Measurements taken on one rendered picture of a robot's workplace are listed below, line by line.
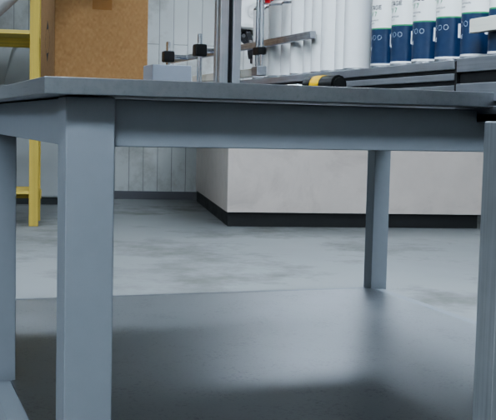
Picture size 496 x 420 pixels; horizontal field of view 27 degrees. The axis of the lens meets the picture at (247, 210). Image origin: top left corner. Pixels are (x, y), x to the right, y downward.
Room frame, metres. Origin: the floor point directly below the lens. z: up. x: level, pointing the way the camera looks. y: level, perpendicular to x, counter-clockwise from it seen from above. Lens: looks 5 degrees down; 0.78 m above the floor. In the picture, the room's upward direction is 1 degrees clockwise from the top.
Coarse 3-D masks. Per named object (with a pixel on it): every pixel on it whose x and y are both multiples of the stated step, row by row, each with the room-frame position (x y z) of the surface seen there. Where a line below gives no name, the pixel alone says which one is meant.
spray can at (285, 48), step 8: (288, 0) 2.24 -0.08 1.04; (288, 8) 2.24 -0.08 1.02; (288, 16) 2.24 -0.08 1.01; (288, 24) 2.24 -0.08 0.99; (288, 32) 2.24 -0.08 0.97; (288, 48) 2.24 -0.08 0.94; (288, 56) 2.24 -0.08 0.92; (280, 64) 2.26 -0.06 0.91; (288, 64) 2.24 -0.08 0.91; (280, 72) 2.26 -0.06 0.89; (288, 72) 2.24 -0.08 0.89
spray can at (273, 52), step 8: (280, 0) 2.29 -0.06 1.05; (272, 8) 2.29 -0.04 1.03; (280, 8) 2.28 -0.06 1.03; (272, 16) 2.29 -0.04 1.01; (280, 16) 2.28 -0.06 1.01; (272, 24) 2.29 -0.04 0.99; (280, 24) 2.28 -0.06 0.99; (272, 32) 2.29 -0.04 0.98; (280, 32) 2.28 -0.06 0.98; (272, 48) 2.29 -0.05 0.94; (280, 48) 2.28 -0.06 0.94; (272, 56) 2.29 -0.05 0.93; (280, 56) 2.28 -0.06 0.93; (272, 64) 2.29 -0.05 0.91; (272, 72) 2.29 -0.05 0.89
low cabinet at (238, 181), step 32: (224, 160) 8.02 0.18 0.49; (256, 160) 7.84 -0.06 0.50; (288, 160) 7.87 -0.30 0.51; (320, 160) 7.91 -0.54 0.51; (352, 160) 7.94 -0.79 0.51; (416, 160) 8.02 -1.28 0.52; (448, 160) 8.05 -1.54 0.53; (480, 160) 8.09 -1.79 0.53; (224, 192) 7.98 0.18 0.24; (256, 192) 7.84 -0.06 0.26; (288, 192) 7.87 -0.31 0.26; (320, 192) 7.91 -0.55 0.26; (352, 192) 7.94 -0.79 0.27; (416, 192) 8.02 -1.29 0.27; (448, 192) 8.06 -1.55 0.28; (480, 192) 8.09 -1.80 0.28; (256, 224) 7.87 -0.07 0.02; (288, 224) 7.91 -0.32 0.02; (320, 224) 7.94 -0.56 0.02; (352, 224) 7.98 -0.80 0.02; (416, 224) 8.05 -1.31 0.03; (448, 224) 8.09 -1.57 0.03
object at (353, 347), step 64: (0, 128) 2.03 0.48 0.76; (64, 128) 1.25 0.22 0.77; (128, 128) 1.28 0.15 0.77; (192, 128) 1.31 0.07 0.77; (256, 128) 1.34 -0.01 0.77; (320, 128) 1.36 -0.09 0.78; (384, 128) 1.40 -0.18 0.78; (448, 128) 1.43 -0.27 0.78; (0, 192) 2.19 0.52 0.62; (64, 192) 1.25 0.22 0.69; (384, 192) 3.58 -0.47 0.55; (0, 256) 2.19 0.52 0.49; (64, 256) 1.25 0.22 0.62; (384, 256) 3.59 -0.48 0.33; (0, 320) 2.19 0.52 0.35; (64, 320) 1.25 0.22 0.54; (128, 320) 2.90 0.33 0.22; (192, 320) 2.92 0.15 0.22; (256, 320) 2.94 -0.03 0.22; (320, 320) 2.96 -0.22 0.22; (384, 320) 2.99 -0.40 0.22; (448, 320) 3.01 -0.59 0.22; (0, 384) 2.16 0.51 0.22; (64, 384) 1.25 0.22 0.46; (128, 384) 2.18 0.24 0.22; (192, 384) 2.19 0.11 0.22; (256, 384) 2.21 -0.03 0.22; (320, 384) 2.22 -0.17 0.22; (384, 384) 2.23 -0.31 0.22; (448, 384) 2.25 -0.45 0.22
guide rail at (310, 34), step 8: (304, 32) 2.07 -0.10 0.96; (312, 32) 2.05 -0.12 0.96; (264, 40) 2.29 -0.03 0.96; (272, 40) 2.24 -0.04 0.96; (280, 40) 2.20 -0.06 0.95; (288, 40) 2.15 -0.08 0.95; (296, 40) 2.11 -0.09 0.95; (248, 48) 2.39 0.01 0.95; (192, 56) 2.82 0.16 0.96; (208, 56) 2.68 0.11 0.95
